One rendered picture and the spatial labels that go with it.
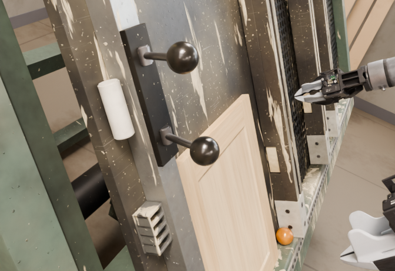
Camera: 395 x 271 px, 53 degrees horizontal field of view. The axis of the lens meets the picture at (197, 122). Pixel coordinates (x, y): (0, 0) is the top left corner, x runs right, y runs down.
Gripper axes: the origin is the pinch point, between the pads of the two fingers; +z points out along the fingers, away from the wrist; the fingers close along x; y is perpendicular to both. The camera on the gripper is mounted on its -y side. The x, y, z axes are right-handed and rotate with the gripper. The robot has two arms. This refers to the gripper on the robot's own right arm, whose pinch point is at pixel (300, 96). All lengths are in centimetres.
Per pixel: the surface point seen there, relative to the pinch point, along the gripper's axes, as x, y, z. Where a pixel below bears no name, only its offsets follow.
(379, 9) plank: -117, -262, -1
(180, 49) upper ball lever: 9, 80, -13
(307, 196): 30.4, -21.8, 10.2
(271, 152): 16.1, 11.2, 6.9
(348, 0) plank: -128, -246, 20
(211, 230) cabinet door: 32, 47, 7
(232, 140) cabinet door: 14.2, 37.6, 4.5
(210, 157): 21, 73, -11
